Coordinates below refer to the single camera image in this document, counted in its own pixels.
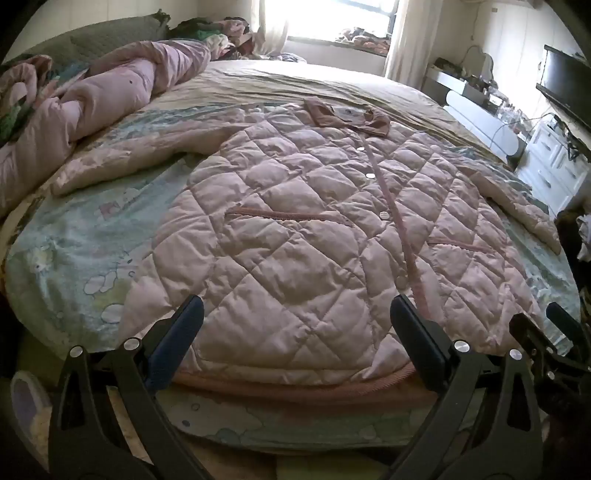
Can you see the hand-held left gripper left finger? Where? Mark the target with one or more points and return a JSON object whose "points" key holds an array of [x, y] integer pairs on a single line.
{"points": [[178, 341]]}

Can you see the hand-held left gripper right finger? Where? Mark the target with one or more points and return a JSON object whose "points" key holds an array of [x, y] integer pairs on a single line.
{"points": [[415, 341]]}

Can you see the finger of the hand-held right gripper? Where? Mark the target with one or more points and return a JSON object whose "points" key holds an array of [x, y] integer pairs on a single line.
{"points": [[531, 339], [565, 323]]}

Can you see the pink quilted jacket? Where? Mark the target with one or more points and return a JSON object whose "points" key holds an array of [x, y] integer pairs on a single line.
{"points": [[295, 230]]}

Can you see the dark hanging clothes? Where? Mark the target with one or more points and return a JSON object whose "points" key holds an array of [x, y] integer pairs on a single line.
{"points": [[572, 240]]}

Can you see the heap of pink clothes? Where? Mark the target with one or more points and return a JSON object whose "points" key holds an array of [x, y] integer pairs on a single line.
{"points": [[364, 41]]}

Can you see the small heap of dark clothes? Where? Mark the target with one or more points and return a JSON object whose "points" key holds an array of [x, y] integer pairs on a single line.
{"points": [[291, 57]]}

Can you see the pile of mixed clothes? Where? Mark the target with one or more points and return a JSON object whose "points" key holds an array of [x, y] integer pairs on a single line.
{"points": [[221, 37]]}

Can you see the pale green cartoon print blanket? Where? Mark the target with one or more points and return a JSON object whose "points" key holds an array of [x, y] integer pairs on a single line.
{"points": [[69, 240]]}

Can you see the white chest of drawers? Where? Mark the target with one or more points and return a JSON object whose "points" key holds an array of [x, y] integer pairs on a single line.
{"points": [[549, 157]]}

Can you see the white dressing table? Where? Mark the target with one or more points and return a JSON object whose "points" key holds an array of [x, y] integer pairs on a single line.
{"points": [[475, 110]]}

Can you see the cluster of cosmetic bottles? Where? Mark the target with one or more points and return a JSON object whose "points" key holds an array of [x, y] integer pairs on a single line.
{"points": [[501, 101]]}

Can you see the black flat television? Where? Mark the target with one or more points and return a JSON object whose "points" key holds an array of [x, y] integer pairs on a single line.
{"points": [[568, 87]]}

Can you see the pink rolled duvet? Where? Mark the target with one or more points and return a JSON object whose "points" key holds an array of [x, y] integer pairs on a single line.
{"points": [[115, 92]]}

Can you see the cloud shaped mirror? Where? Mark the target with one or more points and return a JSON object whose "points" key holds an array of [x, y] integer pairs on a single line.
{"points": [[480, 62]]}

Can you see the cream curtain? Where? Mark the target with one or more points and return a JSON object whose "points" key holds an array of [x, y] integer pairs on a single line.
{"points": [[406, 41], [272, 23]]}

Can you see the floral printed blanket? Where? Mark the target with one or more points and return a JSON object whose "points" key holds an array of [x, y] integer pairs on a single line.
{"points": [[23, 74]]}

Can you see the grey padded headboard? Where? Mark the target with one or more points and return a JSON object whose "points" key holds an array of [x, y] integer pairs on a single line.
{"points": [[92, 41]]}

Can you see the window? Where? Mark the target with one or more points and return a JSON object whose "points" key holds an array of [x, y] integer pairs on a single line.
{"points": [[332, 18]]}

